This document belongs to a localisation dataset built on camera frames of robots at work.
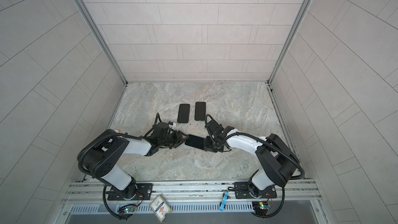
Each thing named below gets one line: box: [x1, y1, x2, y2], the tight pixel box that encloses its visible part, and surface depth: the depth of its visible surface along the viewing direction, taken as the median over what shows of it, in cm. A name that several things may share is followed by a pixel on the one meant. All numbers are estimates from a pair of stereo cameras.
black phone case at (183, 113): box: [177, 103, 191, 124], surface depth 102 cm
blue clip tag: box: [219, 191, 229, 212], surface depth 68 cm
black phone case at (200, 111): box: [194, 101, 206, 121], surface depth 104 cm
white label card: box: [149, 194, 172, 223], surface depth 67 cm
